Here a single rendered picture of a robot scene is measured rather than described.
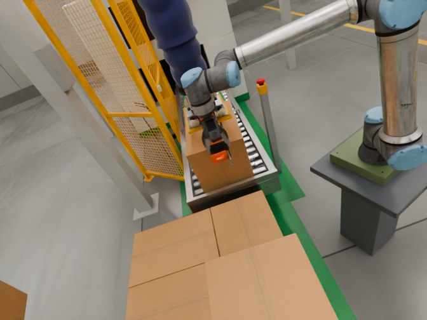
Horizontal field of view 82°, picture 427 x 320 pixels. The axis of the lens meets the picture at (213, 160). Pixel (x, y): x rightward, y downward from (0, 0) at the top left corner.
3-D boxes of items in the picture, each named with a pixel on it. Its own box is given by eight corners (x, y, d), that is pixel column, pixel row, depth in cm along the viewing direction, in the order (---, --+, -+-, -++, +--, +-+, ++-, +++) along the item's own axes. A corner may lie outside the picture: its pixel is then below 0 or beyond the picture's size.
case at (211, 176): (200, 149, 235) (184, 114, 211) (240, 136, 231) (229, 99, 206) (205, 194, 188) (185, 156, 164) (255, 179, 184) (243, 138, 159)
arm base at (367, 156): (375, 138, 143) (376, 124, 137) (408, 153, 128) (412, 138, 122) (349, 154, 140) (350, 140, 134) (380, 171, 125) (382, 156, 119)
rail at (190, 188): (179, 100, 376) (174, 88, 365) (182, 98, 376) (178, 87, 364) (195, 216, 194) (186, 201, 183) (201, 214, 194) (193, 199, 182)
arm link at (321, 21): (384, -31, 85) (210, 52, 105) (405, -30, 76) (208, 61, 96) (385, 4, 92) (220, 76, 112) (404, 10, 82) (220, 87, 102)
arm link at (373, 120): (388, 127, 132) (392, 99, 121) (406, 146, 119) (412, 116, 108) (357, 134, 135) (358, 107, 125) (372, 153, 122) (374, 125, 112)
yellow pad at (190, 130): (183, 110, 180) (181, 104, 177) (196, 105, 180) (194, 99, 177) (189, 134, 154) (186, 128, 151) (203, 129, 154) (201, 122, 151)
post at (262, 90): (274, 170, 261) (256, 84, 200) (280, 168, 261) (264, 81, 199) (276, 174, 256) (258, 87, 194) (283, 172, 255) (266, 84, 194)
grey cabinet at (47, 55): (70, 82, 198) (44, 45, 179) (77, 80, 198) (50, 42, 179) (63, 92, 182) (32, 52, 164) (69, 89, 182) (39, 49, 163)
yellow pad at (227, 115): (208, 100, 179) (205, 94, 176) (220, 96, 179) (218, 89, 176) (216, 124, 153) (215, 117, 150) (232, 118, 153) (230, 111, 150)
